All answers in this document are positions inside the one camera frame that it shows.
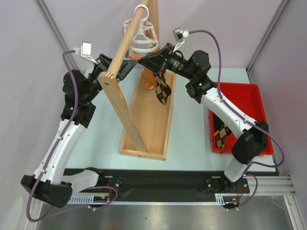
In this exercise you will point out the wooden rack stand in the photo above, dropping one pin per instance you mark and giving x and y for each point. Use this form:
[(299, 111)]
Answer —
[(146, 121)]

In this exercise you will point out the red plastic bin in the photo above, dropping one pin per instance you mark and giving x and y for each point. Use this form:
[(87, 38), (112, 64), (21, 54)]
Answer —
[(247, 98)]

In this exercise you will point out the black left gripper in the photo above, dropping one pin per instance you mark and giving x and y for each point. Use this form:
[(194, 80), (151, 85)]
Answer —
[(125, 66)]

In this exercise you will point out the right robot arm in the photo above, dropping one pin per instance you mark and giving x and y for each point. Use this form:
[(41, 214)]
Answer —
[(252, 135)]

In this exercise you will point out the orange clothes peg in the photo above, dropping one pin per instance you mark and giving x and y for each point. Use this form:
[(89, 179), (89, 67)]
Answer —
[(135, 56)]

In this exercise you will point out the aluminium frame rail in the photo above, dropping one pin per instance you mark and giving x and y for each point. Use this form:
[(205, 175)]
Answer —
[(275, 187)]

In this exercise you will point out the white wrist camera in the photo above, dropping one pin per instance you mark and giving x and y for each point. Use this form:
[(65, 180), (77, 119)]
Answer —
[(85, 51), (179, 36)]

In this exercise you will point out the brown orange sock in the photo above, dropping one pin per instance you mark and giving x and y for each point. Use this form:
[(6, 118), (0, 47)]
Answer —
[(149, 82)]

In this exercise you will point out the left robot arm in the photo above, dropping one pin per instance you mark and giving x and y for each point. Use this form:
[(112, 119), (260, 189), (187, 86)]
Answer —
[(48, 182)]

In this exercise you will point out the argyle sock in bin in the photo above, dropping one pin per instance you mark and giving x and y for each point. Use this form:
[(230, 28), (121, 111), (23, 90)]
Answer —
[(221, 131)]

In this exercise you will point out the brown argyle sock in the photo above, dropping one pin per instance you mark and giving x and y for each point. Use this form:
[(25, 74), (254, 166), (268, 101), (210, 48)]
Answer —
[(162, 89)]

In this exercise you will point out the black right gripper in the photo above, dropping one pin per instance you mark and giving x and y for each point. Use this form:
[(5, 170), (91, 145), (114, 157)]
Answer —
[(166, 56)]

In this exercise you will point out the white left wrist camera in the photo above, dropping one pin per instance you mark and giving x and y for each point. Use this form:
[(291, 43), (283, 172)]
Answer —
[(85, 51)]

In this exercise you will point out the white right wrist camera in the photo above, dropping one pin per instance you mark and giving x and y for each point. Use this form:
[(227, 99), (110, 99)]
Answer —
[(179, 36)]

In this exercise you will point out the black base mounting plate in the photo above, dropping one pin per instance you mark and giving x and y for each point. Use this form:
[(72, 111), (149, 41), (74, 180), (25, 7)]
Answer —
[(172, 186)]

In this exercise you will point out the white round clip hanger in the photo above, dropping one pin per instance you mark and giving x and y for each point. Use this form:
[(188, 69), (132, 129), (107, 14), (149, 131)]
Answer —
[(145, 40)]

